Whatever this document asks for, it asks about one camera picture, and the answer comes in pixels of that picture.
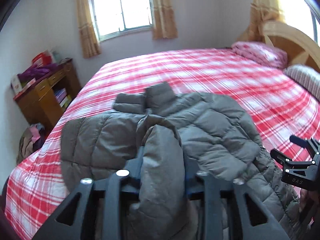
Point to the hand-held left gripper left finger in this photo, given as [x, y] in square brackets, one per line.
[138, 162]

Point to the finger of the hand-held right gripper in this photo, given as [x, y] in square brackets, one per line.
[310, 146]
[281, 156]

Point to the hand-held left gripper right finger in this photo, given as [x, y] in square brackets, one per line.
[191, 170]

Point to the grey puffer jacket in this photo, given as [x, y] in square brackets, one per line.
[212, 130]

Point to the pile of clothes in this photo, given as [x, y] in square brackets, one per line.
[27, 142]

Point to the person's right hand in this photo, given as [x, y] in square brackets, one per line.
[304, 201]

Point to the striped pillow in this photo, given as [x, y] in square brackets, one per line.
[305, 77]

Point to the red plaid bed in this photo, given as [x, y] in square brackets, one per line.
[225, 80]

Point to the stack of books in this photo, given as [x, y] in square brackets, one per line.
[61, 96]

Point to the folded pink quilt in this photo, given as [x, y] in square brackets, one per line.
[260, 53]

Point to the wooden headboard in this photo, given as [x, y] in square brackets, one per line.
[282, 33]

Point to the brown wooden desk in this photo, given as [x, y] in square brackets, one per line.
[37, 105]

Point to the pale green container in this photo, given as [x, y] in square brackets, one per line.
[55, 55]

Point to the purple garment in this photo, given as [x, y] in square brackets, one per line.
[37, 71]

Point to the long yellow patterned curtain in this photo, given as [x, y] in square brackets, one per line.
[87, 30]

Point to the red paper bag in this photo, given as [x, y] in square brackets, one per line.
[40, 58]

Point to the white and red box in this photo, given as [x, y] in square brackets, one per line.
[17, 86]

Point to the short yellow patterned curtain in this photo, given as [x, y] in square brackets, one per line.
[162, 17]

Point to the yellow floral curtain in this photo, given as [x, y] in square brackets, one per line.
[262, 5]

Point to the sliding glass window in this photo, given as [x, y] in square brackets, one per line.
[120, 10]

